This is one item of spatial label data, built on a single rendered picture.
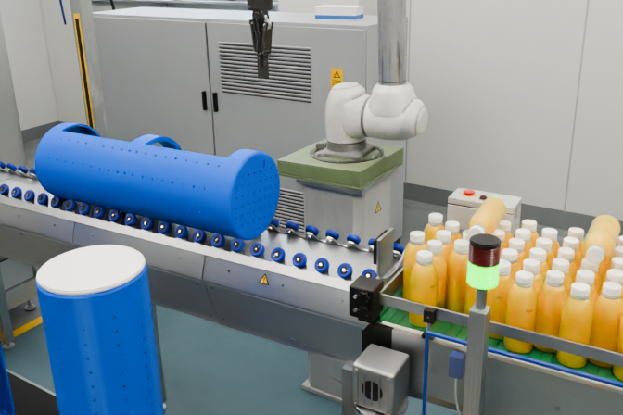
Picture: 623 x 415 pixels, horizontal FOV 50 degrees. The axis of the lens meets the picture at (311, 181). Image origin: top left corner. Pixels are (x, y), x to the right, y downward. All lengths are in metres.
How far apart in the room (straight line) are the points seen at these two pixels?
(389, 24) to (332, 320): 1.04
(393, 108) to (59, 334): 1.32
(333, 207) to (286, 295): 0.64
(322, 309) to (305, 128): 1.97
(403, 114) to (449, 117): 2.38
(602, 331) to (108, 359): 1.21
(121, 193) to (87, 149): 0.22
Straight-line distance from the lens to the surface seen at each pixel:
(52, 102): 7.52
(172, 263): 2.24
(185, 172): 2.09
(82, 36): 2.90
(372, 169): 2.44
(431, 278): 1.70
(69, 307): 1.78
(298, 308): 1.99
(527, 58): 4.51
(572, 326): 1.63
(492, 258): 1.39
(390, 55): 2.38
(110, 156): 2.31
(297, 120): 3.79
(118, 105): 4.79
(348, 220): 2.52
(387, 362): 1.70
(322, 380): 2.96
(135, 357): 1.88
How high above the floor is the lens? 1.82
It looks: 19 degrees down
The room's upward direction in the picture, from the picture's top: 1 degrees counter-clockwise
